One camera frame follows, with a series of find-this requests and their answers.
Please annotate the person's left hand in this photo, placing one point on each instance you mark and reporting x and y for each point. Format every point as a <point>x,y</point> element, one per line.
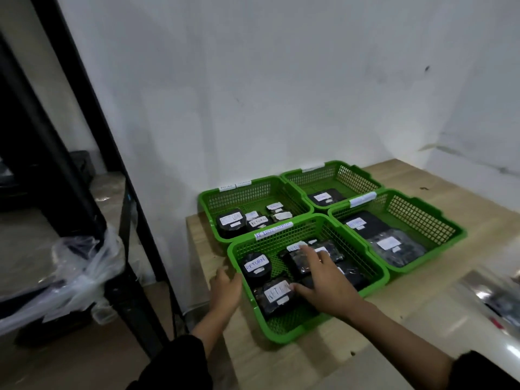
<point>225,294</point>

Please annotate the person's right hand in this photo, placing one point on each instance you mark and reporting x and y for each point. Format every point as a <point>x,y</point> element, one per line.
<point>331,290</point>

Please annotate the flat black labelled packet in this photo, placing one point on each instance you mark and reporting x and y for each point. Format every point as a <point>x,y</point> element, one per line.
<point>335,195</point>
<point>373,227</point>

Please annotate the person's black right sleeve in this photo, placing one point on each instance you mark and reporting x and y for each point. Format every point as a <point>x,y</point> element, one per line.
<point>483,373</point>

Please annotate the person's left thumb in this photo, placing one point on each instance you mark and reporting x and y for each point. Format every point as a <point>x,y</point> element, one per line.
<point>238,282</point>

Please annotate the clear plastic bag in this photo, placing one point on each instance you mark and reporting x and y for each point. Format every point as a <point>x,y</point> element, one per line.
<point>77,276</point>

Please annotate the round black labelled packet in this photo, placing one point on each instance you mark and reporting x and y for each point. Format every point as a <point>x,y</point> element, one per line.
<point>256,276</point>
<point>229,229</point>

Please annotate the person's left forearm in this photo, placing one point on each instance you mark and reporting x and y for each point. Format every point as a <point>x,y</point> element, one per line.
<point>211,331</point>

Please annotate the person's right forearm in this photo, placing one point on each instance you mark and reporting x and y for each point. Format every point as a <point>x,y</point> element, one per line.
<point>400,347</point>

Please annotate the small black labelled packet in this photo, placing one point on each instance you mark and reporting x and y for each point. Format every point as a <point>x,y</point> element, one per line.
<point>260,223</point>
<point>275,206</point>
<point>282,216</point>

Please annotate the person's black left sleeve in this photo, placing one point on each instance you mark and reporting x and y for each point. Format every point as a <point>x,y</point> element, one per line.
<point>174,367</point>

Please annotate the person's black sleeve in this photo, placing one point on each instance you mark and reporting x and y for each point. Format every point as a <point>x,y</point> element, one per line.
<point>483,373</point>
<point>174,367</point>

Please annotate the white tape label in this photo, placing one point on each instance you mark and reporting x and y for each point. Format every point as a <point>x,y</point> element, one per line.
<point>362,199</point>
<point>273,231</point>
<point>313,168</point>
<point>235,185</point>

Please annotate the green plastic basket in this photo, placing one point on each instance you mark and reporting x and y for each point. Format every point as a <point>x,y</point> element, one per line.
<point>280,326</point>
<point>349,178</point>
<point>422,223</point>
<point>260,195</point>

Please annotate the clear bag of dark parts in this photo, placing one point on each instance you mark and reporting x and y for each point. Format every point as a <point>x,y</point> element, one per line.
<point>335,251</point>

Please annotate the black packet with large label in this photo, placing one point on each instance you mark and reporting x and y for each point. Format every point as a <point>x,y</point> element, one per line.
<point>272,306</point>

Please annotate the person's right thumb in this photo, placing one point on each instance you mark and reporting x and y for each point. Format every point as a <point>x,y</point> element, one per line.
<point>300,289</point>

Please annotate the black metal shelf rack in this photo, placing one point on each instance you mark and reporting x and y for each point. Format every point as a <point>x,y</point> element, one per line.
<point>61,166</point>

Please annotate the grey clear labelled bag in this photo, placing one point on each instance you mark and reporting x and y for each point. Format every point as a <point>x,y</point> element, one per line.
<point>406,249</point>

